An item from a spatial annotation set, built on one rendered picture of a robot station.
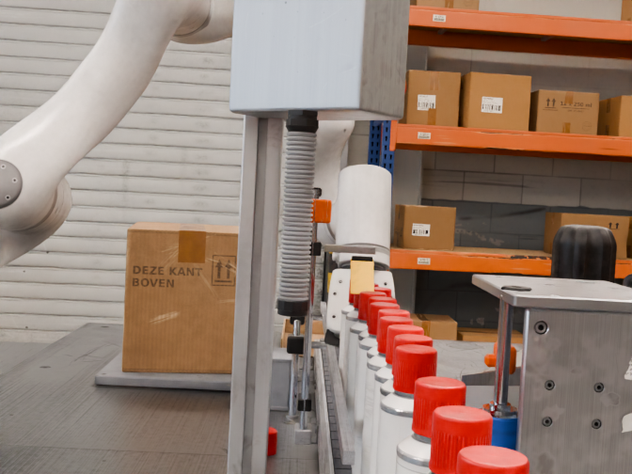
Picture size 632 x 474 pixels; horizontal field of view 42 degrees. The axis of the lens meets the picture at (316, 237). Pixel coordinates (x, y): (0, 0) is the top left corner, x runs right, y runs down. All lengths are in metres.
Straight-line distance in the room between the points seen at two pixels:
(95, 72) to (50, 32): 4.23
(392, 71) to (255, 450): 0.46
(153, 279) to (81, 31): 4.02
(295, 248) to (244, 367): 0.19
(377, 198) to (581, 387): 0.75
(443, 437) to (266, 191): 0.54
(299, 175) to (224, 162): 4.48
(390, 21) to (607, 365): 0.45
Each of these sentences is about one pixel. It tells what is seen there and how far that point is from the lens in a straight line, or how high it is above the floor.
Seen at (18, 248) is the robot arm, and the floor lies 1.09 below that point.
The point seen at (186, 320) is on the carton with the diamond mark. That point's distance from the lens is 1.59.
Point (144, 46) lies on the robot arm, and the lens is 1.30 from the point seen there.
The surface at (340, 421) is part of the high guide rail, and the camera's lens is 0.90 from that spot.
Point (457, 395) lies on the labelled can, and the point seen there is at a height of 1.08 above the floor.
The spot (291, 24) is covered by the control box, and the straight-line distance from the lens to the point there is 0.89.
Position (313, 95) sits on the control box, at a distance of 0.86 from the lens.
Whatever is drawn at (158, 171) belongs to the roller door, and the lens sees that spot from 5.34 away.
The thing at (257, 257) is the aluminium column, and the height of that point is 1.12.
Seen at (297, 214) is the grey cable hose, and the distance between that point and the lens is 0.84.
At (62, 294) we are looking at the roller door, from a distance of 5.48.
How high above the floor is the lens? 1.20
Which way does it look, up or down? 3 degrees down
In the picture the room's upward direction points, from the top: 3 degrees clockwise
